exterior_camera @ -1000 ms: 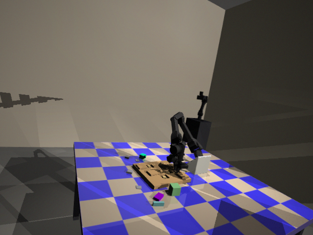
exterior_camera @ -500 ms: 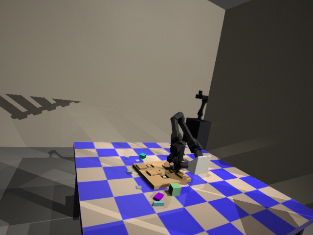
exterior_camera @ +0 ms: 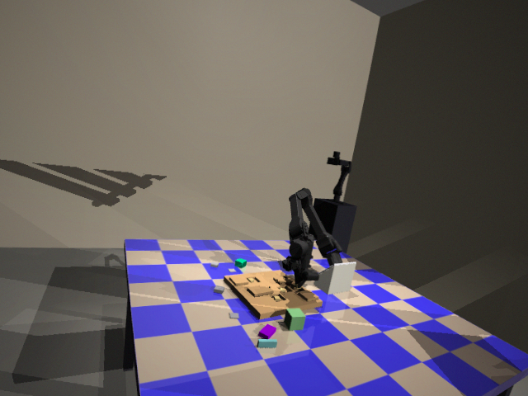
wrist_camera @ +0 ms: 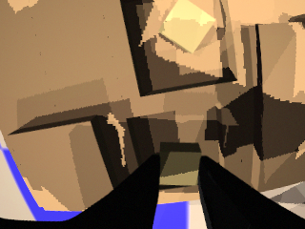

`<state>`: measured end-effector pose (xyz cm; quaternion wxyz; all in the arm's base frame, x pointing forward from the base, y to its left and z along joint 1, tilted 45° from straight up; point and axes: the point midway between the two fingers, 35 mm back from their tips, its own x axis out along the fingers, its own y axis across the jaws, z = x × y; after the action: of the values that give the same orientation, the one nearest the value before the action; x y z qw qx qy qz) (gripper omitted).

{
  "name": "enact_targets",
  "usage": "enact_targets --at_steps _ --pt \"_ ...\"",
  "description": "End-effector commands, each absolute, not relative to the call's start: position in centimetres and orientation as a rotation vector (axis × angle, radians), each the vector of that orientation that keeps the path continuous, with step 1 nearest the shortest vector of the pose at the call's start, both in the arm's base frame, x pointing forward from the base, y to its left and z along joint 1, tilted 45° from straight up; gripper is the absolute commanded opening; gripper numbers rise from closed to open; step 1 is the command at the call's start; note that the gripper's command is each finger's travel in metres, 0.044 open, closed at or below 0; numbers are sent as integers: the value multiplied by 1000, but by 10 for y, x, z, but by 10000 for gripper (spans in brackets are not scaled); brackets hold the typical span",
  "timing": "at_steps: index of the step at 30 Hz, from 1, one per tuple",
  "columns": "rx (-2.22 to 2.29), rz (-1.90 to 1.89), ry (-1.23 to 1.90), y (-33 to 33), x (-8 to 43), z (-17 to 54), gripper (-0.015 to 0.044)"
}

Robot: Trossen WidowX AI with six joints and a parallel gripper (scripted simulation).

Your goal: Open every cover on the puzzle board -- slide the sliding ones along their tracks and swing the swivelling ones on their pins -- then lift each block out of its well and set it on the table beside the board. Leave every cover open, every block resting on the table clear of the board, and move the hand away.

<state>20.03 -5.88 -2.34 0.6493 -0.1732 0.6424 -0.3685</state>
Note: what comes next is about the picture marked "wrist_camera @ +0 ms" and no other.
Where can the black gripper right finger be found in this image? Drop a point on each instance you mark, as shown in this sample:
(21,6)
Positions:
(229,203)

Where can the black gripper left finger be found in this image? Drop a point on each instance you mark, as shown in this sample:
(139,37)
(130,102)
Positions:
(131,205)

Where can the pale yellow square block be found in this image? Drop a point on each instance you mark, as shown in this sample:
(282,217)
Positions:
(179,163)
(186,25)

